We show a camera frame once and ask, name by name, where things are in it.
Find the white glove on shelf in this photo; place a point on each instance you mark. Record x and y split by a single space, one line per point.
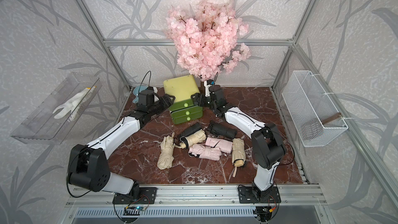
72 106

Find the white wire mesh basket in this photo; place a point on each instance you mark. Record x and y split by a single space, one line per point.
305 98

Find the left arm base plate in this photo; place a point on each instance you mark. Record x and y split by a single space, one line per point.
143 195

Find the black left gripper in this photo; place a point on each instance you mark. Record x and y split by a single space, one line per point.
168 103

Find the pink umbrella upper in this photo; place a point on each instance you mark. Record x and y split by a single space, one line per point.
224 145

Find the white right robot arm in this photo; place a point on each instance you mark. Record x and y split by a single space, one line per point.
268 146

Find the black umbrella left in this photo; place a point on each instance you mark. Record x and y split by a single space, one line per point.
190 130

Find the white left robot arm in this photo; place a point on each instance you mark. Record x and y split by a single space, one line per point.
88 166

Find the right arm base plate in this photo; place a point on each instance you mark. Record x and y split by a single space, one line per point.
252 194

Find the pink cherry blossom tree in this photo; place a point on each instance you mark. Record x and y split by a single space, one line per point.
207 42

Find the pink umbrella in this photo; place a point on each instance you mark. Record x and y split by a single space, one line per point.
205 152
224 145

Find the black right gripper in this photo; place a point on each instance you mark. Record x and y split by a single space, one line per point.
201 97

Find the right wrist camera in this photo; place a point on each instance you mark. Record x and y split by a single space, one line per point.
207 85

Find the beige umbrella with black trim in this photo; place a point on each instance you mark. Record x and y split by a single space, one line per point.
188 141

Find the pink umbrella lower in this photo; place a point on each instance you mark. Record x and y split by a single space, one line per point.
205 152

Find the aluminium front rail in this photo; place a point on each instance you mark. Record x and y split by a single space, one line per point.
207 195

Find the green yellow drawer cabinet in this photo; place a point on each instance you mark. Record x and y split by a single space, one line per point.
182 88

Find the clear acrylic wall shelf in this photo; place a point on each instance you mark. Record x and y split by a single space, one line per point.
53 120

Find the black umbrella right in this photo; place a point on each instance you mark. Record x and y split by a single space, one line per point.
221 130

